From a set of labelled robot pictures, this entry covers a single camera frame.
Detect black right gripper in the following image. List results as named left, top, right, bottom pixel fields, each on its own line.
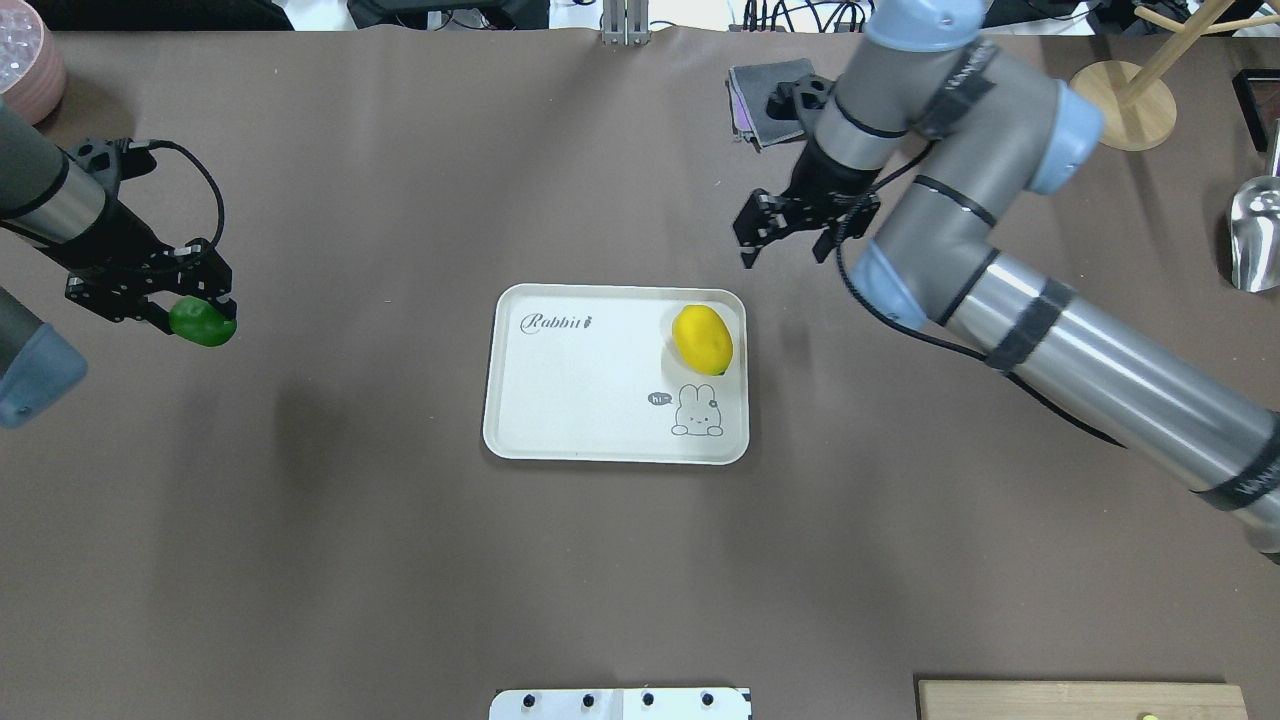
left=732, top=140, right=883, bottom=270

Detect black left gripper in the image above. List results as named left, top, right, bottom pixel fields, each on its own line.
left=64, top=205, right=237, bottom=334

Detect green lime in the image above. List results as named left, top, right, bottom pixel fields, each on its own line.
left=168, top=296, right=238, bottom=348

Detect yellow lemon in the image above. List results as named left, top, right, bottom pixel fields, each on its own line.
left=671, top=304, right=735, bottom=375

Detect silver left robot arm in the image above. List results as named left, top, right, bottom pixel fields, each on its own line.
left=1, top=108, right=238, bottom=347

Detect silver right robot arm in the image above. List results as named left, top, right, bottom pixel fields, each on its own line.
left=732, top=1, right=1279, bottom=561

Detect cream rabbit print tray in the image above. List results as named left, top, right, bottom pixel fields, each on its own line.
left=483, top=283, right=750, bottom=466

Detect purple folded cloth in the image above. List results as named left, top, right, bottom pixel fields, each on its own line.
left=726, top=79, right=754, bottom=142

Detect grey folded cloth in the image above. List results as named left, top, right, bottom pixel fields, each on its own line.
left=727, top=58, right=835, bottom=149

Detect pink ribbed bowl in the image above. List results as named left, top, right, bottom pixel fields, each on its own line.
left=1, top=1, right=68, bottom=126

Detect wooden mug stand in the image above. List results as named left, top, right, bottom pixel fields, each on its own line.
left=1069, top=1, right=1279, bottom=152

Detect metal scoop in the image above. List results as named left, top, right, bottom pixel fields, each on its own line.
left=1229, top=132, right=1279, bottom=293

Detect black framed object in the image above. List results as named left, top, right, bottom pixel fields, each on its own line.
left=1231, top=68, right=1279, bottom=152

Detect bamboo cutting board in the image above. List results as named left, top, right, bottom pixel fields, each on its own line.
left=916, top=680, right=1249, bottom=719

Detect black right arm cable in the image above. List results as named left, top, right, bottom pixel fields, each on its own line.
left=835, top=140, right=1132, bottom=451

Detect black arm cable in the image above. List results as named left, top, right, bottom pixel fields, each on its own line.
left=125, top=138, right=227, bottom=256
left=835, top=140, right=1132, bottom=451

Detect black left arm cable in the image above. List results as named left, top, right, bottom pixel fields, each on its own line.
left=125, top=138, right=227, bottom=256

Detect black background cables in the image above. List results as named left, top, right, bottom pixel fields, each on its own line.
left=728, top=0, right=896, bottom=35

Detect metal camera pole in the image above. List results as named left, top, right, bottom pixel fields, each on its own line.
left=599, top=0, right=652, bottom=46

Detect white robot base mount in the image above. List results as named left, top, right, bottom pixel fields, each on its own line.
left=488, top=687, right=753, bottom=719

